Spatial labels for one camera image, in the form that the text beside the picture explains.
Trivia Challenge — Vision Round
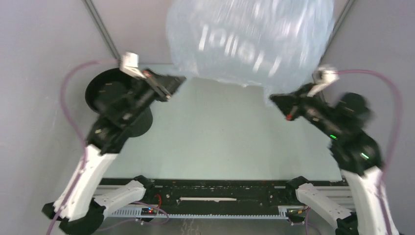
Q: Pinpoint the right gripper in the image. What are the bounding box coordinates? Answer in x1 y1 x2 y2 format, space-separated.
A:
267 80 337 135

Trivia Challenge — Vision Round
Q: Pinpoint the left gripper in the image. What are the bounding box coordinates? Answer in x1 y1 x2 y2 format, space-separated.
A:
129 66 189 122

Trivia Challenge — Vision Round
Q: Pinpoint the blue plastic trash bag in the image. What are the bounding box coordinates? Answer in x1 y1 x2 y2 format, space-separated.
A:
166 0 334 95

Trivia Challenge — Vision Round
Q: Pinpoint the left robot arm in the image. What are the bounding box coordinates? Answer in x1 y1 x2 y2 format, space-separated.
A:
42 69 186 235

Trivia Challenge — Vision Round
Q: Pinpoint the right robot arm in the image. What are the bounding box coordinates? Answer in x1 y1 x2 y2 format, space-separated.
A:
270 83 399 235

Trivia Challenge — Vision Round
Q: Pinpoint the black trash bin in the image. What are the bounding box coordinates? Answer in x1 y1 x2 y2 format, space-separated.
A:
85 67 154 138

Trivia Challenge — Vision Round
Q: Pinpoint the small circuit board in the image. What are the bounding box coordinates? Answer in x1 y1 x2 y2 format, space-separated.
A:
140 207 158 216

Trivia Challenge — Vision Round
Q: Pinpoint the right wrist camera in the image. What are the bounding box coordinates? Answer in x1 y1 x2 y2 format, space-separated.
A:
307 65 339 97

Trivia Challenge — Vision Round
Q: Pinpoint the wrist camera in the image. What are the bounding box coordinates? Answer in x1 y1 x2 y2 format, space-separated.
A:
119 51 146 79
307 65 339 97

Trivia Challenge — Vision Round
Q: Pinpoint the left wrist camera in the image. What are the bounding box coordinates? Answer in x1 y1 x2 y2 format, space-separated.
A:
119 51 146 79

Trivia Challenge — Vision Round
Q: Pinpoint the right corner frame post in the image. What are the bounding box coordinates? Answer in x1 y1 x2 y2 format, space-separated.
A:
320 0 355 62

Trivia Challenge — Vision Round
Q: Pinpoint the corner frame post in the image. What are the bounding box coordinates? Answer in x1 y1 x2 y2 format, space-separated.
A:
82 0 120 59
320 0 355 62

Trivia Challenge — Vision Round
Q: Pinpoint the left corner frame post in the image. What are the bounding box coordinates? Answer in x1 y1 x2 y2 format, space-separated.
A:
82 0 120 59

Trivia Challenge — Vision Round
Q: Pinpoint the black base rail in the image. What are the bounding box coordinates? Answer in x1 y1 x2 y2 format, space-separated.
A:
92 177 352 217

